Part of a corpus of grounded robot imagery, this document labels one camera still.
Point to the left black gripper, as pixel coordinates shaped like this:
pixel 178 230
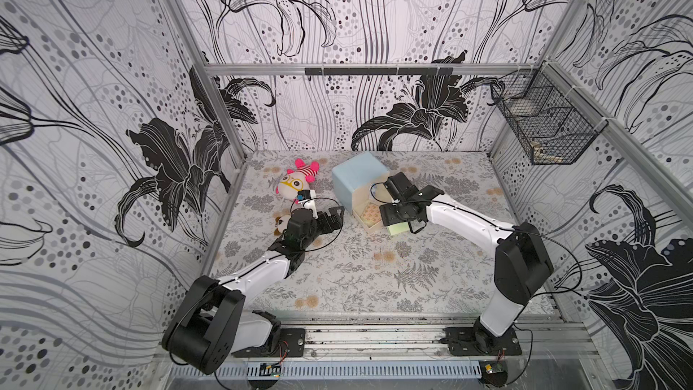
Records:
pixel 337 222

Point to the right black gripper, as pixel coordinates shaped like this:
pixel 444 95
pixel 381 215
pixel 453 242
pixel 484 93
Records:
pixel 409 194

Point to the green sticky note pad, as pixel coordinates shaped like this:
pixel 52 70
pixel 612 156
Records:
pixel 398 228
pixel 370 215

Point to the blue wooden drawer box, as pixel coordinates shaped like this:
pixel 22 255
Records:
pixel 357 182

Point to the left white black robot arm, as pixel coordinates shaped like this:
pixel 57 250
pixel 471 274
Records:
pixel 212 322

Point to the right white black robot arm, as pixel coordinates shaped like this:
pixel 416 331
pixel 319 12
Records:
pixel 521 261

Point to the small brown dog plush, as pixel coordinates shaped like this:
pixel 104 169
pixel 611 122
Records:
pixel 281 224

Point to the pink white owl plush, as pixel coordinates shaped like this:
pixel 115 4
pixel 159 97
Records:
pixel 297 179

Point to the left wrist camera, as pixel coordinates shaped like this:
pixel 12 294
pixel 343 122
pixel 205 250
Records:
pixel 306 198

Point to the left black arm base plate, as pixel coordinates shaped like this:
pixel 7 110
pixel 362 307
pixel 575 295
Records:
pixel 289 342

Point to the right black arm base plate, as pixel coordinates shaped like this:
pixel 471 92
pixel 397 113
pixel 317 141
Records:
pixel 470 342

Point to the white slotted cable duct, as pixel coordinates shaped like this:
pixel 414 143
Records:
pixel 336 370

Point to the black wire basket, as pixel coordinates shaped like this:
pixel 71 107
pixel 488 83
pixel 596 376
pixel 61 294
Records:
pixel 544 117

